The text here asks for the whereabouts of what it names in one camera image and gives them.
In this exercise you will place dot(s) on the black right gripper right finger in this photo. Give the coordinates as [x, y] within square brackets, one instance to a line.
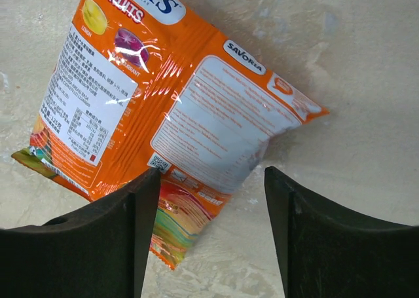
[327, 250]

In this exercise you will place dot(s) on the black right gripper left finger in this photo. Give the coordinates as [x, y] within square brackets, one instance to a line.
[99, 250]

